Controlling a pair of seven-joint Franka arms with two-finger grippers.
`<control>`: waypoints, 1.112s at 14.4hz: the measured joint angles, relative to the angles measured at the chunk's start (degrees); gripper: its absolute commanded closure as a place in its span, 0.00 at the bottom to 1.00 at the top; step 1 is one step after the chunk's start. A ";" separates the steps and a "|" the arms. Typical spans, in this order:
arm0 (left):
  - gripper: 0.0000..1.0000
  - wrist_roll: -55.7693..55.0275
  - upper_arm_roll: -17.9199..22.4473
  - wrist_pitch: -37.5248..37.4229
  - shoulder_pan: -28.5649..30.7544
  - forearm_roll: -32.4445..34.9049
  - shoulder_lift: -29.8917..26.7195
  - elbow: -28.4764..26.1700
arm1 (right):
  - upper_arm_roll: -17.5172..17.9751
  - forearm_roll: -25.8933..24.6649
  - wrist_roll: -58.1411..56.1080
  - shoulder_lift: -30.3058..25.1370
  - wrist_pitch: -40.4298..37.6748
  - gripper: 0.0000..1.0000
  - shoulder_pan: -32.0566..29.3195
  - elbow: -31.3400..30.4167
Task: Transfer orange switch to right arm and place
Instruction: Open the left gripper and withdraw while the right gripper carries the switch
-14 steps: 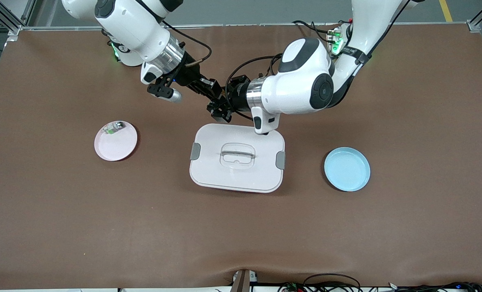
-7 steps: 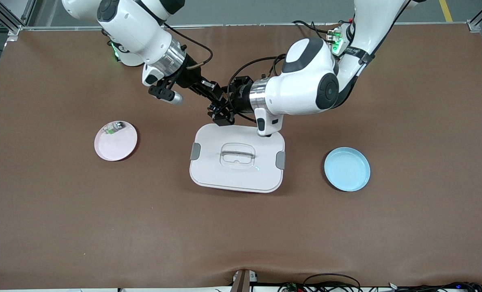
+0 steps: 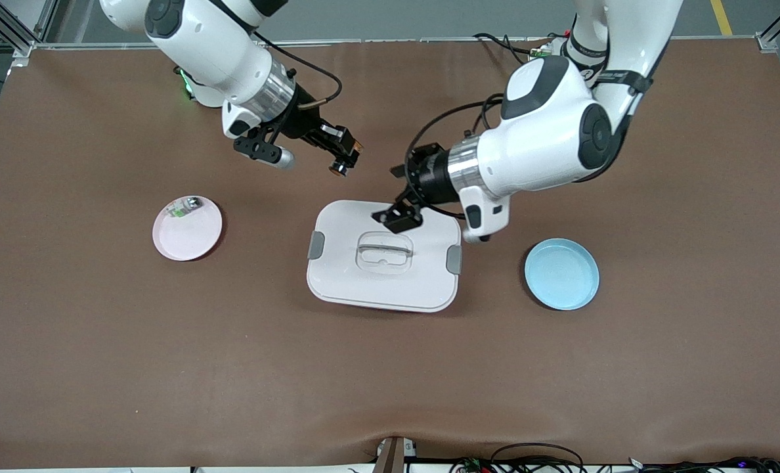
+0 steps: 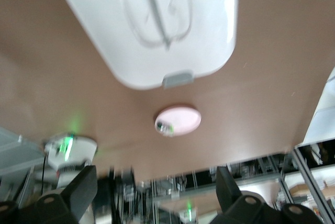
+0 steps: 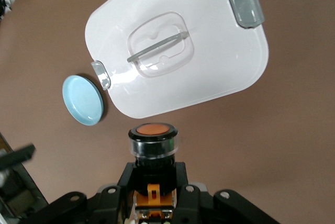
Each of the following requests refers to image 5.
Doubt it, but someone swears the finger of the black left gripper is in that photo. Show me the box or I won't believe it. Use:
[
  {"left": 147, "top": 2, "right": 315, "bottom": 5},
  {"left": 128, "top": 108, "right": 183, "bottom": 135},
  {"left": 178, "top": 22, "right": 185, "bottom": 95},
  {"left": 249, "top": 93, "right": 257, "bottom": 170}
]
[{"left": 0, "top": 143, "right": 37, "bottom": 173}]

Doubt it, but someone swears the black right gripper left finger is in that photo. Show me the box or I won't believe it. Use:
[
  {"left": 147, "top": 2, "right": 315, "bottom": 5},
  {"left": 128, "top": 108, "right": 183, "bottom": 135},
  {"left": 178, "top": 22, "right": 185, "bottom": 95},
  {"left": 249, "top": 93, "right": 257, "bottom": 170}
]
[{"left": 96, "top": 162, "right": 137, "bottom": 224}]

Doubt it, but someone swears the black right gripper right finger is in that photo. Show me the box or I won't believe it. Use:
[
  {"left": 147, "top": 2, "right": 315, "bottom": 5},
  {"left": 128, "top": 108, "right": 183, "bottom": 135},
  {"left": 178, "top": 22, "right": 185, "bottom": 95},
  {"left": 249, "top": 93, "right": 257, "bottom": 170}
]
[{"left": 173, "top": 162, "right": 210, "bottom": 224}]

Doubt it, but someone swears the orange push button switch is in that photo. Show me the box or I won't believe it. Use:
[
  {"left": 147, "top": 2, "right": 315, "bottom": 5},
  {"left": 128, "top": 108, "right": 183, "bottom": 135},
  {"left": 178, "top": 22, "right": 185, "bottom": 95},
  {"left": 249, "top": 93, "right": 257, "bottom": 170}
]
[{"left": 127, "top": 122, "right": 180, "bottom": 221}]

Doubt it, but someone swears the black equipment at left edge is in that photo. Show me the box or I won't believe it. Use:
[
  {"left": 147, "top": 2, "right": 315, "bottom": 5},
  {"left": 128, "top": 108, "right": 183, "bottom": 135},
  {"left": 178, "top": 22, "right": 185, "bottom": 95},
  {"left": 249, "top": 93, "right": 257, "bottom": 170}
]
[{"left": 0, "top": 129, "right": 50, "bottom": 224}]

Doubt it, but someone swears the light blue round plate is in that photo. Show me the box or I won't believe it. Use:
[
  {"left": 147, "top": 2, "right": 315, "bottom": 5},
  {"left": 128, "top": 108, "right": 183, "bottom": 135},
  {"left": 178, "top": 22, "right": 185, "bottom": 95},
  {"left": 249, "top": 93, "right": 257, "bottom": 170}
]
[{"left": 62, "top": 74, "right": 106, "bottom": 127}]

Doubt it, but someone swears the grey box latch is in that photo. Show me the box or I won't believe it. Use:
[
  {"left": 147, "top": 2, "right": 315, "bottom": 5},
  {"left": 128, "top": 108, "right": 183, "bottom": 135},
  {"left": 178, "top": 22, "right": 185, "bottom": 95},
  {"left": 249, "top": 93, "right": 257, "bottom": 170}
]
[
  {"left": 90, "top": 60, "right": 112, "bottom": 91},
  {"left": 228, "top": 0, "right": 265, "bottom": 29}
]

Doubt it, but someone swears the white lidded storage box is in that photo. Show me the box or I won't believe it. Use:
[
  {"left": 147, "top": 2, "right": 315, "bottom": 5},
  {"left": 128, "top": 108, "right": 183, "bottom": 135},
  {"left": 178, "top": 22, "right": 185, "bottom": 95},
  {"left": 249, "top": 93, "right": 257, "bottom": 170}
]
[{"left": 84, "top": 0, "right": 270, "bottom": 120}]

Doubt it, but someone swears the grey box lid handle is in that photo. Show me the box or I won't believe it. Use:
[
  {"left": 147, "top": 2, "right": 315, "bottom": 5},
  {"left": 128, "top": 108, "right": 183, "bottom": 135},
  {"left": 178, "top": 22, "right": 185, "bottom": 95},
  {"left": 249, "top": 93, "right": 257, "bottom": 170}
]
[{"left": 126, "top": 31, "right": 189, "bottom": 63}]

